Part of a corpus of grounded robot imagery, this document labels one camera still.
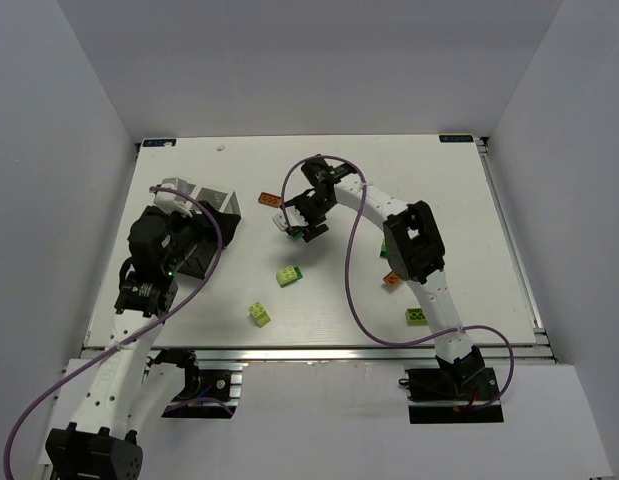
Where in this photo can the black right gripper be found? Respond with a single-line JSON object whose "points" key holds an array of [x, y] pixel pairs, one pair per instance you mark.
{"points": [[306, 217]]}

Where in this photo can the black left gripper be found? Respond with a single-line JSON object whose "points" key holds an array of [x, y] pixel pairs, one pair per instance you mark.
{"points": [[221, 220]]}

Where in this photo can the brown lego brick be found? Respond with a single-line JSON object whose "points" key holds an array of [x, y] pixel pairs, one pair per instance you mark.
{"points": [[270, 200]]}

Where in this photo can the pale yellow on green lego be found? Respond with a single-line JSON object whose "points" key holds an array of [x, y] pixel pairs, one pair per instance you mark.
{"points": [[288, 275]]}

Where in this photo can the pale yellow stepped lego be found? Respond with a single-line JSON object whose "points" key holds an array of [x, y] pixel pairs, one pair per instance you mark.
{"points": [[259, 314]]}

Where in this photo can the green two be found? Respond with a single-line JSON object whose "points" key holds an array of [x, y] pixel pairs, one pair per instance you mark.
{"points": [[296, 233]]}

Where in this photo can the lime green printed lego stack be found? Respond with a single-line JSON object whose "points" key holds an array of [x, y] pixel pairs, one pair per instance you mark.
{"points": [[383, 250]]}

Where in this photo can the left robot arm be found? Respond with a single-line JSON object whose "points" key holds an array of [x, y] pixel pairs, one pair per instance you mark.
{"points": [[130, 391]]}

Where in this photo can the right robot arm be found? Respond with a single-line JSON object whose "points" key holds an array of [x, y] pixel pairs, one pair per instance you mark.
{"points": [[415, 253]]}

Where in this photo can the black slotted container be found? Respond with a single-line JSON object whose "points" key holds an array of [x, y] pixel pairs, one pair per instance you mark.
{"points": [[199, 262]]}

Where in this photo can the white slotted container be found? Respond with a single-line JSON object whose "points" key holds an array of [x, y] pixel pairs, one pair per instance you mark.
{"points": [[219, 198]]}

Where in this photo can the blue corner sticker left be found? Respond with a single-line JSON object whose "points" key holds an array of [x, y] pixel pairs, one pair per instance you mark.
{"points": [[158, 143]]}

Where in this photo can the orange lego brick with lime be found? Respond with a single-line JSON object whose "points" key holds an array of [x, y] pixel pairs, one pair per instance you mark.
{"points": [[391, 280]]}

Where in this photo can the lime long lego brick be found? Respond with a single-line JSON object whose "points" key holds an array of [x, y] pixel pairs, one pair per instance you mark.
{"points": [[415, 317]]}

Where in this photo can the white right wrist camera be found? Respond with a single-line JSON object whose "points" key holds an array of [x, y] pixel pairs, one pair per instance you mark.
{"points": [[289, 219]]}

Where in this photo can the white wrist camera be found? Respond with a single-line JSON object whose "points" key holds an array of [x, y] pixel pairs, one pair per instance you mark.
{"points": [[169, 200], [289, 219]]}

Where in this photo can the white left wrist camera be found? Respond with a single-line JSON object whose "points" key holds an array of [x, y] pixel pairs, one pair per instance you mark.
{"points": [[169, 200]]}

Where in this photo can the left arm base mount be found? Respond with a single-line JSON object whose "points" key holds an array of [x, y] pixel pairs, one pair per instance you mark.
{"points": [[207, 391]]}

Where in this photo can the aluminium table edge rail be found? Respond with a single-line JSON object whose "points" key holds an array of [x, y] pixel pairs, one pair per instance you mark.
{"points": [[539, 352]]}

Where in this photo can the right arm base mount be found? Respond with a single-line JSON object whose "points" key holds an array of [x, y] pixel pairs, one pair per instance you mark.
{"points": [[434, 399]]}

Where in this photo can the right side table rail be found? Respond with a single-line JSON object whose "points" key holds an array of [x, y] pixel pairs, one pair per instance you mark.
{"points": [[519, 267]]}

